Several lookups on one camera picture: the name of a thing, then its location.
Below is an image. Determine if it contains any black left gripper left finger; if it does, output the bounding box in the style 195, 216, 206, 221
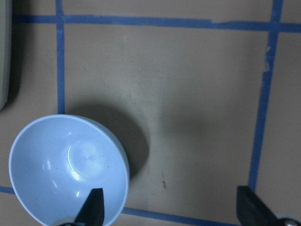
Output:
74, 188, 104, 226

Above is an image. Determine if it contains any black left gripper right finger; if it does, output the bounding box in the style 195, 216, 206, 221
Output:
236, 186, 278, 226

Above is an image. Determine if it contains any blue bowl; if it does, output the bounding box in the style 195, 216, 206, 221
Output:
8, 114, 130, 226

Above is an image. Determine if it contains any cream silver toaster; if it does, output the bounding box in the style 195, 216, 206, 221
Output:
0, 0, 12, 110

